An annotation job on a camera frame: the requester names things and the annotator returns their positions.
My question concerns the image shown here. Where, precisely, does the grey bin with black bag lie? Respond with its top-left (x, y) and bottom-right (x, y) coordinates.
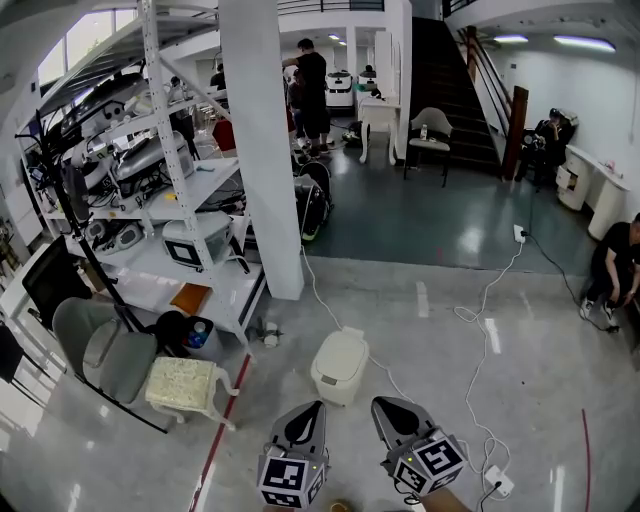
top-left (155, 309), bottom-right (225, 362)

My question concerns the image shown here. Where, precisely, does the long white cable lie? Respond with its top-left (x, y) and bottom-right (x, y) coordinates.
top-left (452, 239), bottom-right (524, 512)

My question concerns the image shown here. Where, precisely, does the white ornate side table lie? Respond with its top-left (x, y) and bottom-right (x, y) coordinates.
top-left (357, 97), bottom-right (402, 165)

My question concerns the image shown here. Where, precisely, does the small white floor gadget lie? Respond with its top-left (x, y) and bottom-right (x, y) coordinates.
top-left (252, 319), bottom-right (285, 350)

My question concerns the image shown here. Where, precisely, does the white square pillar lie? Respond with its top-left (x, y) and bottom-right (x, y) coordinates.
top-left (218, 0), bottom-right (306, 302)

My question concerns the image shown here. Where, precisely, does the white box device black screen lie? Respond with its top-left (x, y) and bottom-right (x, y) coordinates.
top-left (161, 212), bottom-right (235, 274)

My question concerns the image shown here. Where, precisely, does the white pillar cable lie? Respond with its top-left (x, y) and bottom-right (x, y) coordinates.
top-left (298, 243), bottom-right (416, 404)

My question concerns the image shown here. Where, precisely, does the person's right forearm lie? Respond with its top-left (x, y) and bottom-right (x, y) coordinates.
top-left (417, 488), bottom-right (474, 512)

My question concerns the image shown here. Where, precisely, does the white cushioned dark-frame chair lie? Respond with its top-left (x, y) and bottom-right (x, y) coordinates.
top-left (403, 106), bottom-right (454, 189)

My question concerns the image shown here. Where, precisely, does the white wheeled robot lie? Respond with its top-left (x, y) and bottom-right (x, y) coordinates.
top-left (324, 70), bottom-right (357, 109)

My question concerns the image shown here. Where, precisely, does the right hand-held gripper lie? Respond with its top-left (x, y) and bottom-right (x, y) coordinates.
top-left (370, 396), bottom-right (469, 500)

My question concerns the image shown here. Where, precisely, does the orange flat board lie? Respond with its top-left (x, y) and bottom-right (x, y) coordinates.
top-left (169, 282), bottom-right (212, 316)

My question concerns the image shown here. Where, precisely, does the long black cable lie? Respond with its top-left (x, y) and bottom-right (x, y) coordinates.
top-left (522, 230), bottom-right (621, 334)

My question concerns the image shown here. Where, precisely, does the dark staircase with wooden railing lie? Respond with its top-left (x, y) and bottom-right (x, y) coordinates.
top-left (410, 15), bottom-right (530, 182)

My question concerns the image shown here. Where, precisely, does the white trash bin with lid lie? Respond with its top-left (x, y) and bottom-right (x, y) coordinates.
top-left (309, 325), bottom-right (372, 408)

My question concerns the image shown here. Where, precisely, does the black round machine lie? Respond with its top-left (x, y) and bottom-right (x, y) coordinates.
top-left (293, 160), bottom-right (334, 245)

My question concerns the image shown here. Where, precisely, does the black tripod stand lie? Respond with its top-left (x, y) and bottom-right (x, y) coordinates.
top-left (29, 107), bottom-right (156, 334)

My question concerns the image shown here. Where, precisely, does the white metal shelving rack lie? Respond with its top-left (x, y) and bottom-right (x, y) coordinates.
top-left (14, 0), bottom-right (267, 347)

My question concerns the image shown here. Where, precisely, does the white curved counter cabinet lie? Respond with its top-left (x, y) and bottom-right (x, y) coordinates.
top-left (555, 144), bottom-right (633, 242)

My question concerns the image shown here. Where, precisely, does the cream ornate stool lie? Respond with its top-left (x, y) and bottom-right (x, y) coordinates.
top-left (144, 355), bottom-right (240, 432)

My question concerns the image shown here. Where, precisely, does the grey office chair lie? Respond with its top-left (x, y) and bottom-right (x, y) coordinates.
top-left (51, 296), bottom-right (169, 435)

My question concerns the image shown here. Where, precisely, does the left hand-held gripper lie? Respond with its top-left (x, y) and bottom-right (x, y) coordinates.
top-left (256, 399), bottom-right (331, 512)

